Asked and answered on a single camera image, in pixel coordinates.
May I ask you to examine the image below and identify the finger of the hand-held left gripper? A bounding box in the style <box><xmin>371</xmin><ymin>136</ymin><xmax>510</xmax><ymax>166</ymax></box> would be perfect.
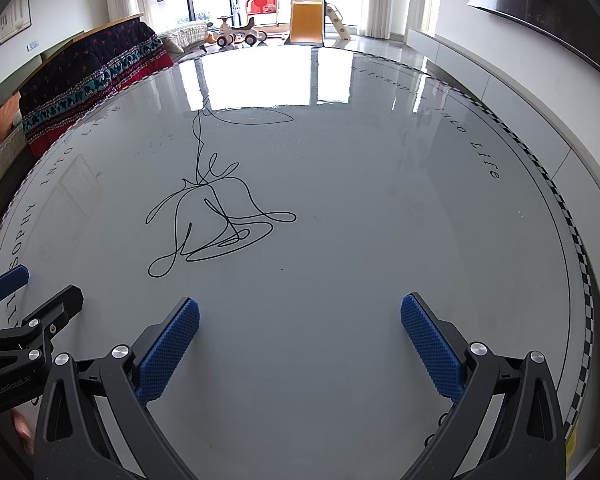
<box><xmin>0</xmin><ymin>284</ymin><xmax>85</xmax><ymax>363</ymax></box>
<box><xmin>0</xmin><ymin>266</ymin><xmax>31</xmax><ymax>307</ymax></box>

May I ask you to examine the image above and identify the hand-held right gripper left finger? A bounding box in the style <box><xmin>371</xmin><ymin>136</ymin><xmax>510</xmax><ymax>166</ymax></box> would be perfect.
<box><xmin>32</xmin><ymin>296</ymin><xmax>201</xmax><ymax>480</ymax></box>

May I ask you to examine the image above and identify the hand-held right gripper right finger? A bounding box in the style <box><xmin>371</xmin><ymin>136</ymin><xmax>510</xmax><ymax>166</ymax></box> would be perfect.
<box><xmin>401</xmin><ymin>294</ymin><xmax>568</xmax><ymax>480</ymax></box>

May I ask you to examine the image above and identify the person's left hand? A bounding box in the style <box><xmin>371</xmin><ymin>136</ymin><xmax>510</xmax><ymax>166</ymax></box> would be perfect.
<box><xmin>9</xmin><ymin>407</ymin><xmax>36</xmax><ymax>456</ymax></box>

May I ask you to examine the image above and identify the orange cushion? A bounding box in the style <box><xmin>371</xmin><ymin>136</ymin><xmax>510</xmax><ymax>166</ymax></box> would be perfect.
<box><xmin>0</xmin><ymin>91</ymin><xmax>23</xmax><ymax>146</ymax></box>

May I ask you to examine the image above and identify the dark patterned blanket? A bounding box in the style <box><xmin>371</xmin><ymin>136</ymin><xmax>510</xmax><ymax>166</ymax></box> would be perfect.
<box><xmin>19</xmin><ymin>22</ymin><xmax>175</xmax><ymax>158</ymax></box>

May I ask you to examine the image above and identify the beige floor cushion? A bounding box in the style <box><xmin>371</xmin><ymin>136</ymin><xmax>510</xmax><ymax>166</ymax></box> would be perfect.
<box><xmin>157</xmin><ymin>22</ymin><xmax>211</xmax><ymax>53</ymax></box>

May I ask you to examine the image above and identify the white ride-on scooter toy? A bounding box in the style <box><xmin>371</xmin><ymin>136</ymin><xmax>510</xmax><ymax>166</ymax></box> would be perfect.
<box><xmin>215</xmin><ymin>16</ymin><xmax>238</xmax><ymax>49</ymax></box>

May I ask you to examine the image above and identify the ride-on plane toy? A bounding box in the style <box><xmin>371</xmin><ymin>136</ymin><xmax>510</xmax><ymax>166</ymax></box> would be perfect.
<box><xmin>232</xmin><ymin>16</ymin><xmax>268</xmax><ymax>46</ymax></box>

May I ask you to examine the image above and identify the toddler swing with red seat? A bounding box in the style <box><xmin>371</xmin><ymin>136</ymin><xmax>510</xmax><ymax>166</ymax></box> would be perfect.
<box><xmin>229</xmin><ymin>0</ymin><xmax>297</xmax><ymax>36</ymax></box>

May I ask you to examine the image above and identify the yellow toddler slide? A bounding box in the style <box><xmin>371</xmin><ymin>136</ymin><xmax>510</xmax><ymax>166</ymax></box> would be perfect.
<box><xmin>285</xmin><ymin>0</ymin><xmax>353</xmax><ymax>47</ymax></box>

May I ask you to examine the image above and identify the large framed wall picture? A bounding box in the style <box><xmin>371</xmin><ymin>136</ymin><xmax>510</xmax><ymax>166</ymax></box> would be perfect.
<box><xmin>0</xmin><ymin>0</ymin><xmax>32</xmax><ymax>45</ymax></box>

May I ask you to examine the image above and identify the wooden bench frame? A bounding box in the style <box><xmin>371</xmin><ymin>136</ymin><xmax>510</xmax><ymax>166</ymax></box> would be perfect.
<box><xmin>72</xmin><ymin>12</ymin><xmax>145</xmax><ymax>41</ymax></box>

